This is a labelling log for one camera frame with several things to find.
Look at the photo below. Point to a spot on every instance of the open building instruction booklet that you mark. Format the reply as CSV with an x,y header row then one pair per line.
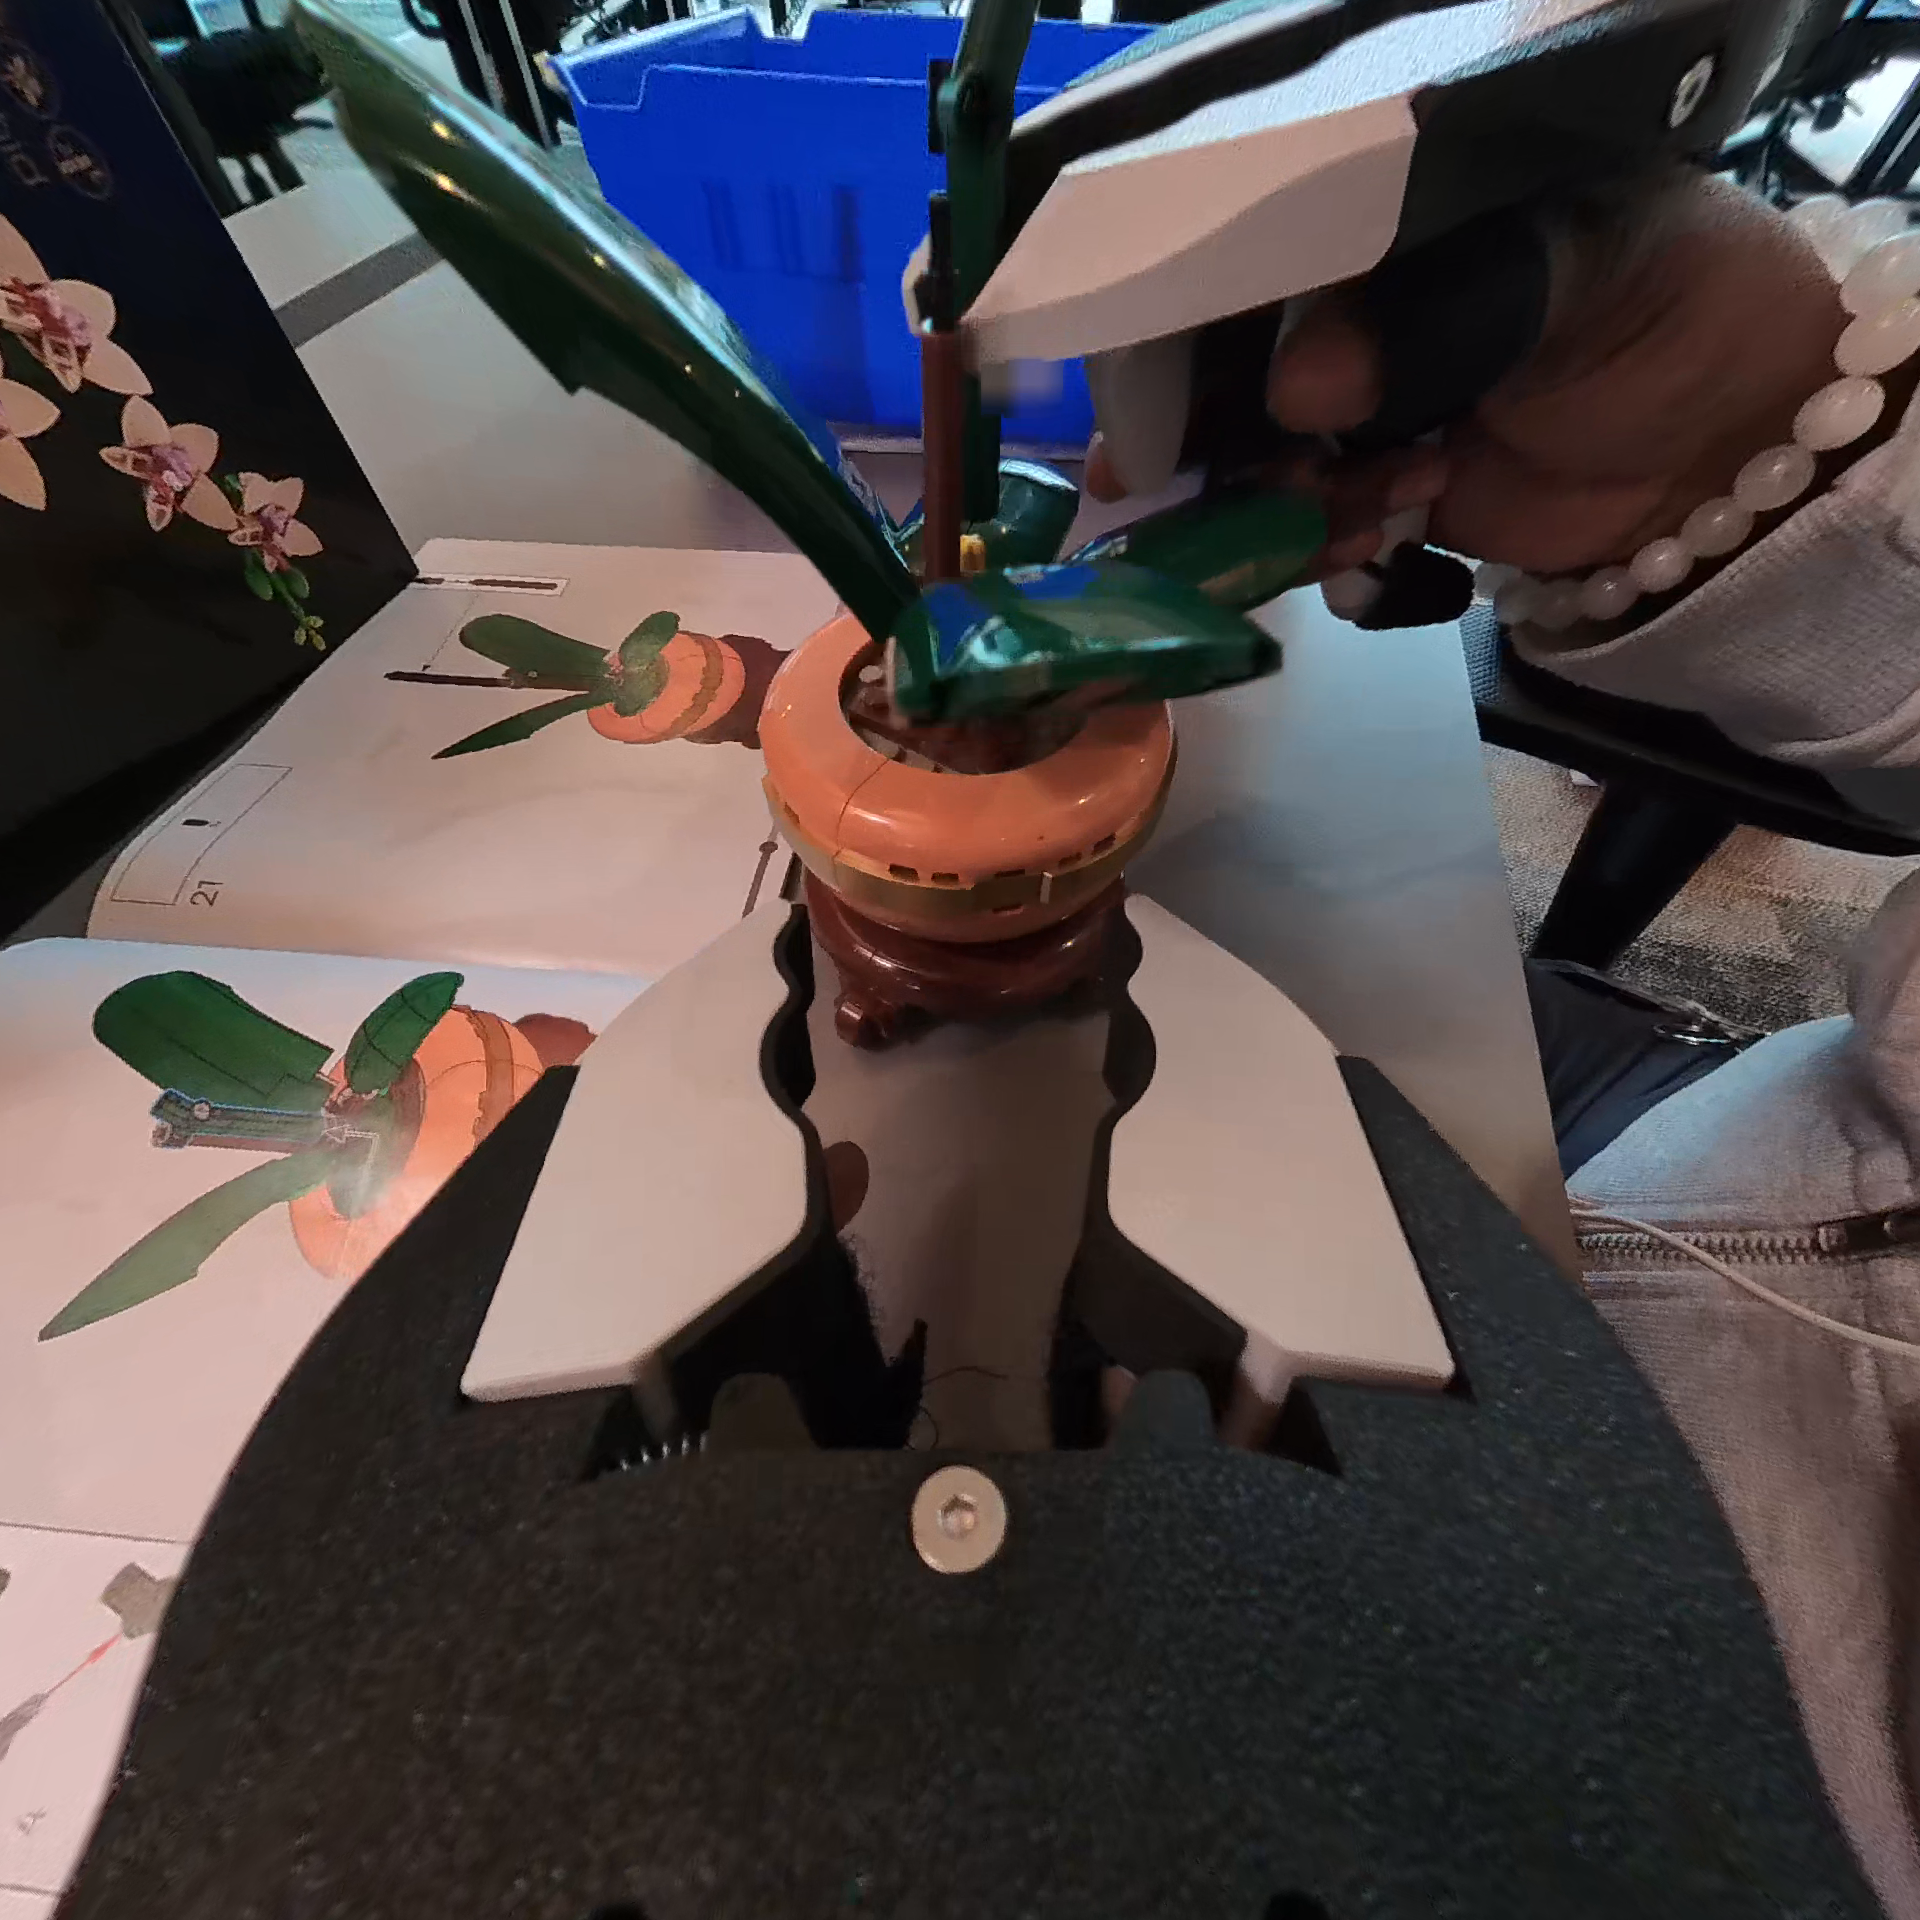
x,y
525,840

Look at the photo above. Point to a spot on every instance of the small black toy connector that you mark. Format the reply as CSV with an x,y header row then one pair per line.
x,y
943,263

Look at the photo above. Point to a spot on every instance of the black chair base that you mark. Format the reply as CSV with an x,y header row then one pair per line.
x,y
1651,796

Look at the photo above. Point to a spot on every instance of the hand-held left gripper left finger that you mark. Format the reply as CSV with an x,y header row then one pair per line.
x,y
646,1200

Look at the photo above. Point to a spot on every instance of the blue plastic bin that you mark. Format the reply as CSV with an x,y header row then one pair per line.
x,y
751,181

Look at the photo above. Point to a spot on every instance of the toy orchid flowerpot model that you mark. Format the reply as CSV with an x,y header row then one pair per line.
x,y
974,796

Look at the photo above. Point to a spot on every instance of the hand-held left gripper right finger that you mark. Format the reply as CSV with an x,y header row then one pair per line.
x,y
1276,1200

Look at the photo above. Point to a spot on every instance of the person's right hand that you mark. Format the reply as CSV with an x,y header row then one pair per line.
x,y
1651,389

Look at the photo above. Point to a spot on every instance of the dark green toy stem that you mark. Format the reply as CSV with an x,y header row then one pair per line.
x,y
985,150

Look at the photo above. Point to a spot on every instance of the brown toy stem rod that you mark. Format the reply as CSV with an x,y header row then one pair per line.
x,y
949,450

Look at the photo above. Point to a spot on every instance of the person's right forearm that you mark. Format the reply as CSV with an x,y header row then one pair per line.
x,y
1799,646

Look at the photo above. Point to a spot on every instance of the black orchid toy set box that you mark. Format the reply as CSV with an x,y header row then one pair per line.
x,y
150,600

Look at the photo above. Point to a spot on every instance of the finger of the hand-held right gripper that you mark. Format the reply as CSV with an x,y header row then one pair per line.
x,y
1185,77
1202,240

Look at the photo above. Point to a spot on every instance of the grey desk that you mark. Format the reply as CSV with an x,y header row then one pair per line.
x,y
1349,780

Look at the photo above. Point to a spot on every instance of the black office chair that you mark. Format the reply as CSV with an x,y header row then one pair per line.
x,y
241,90

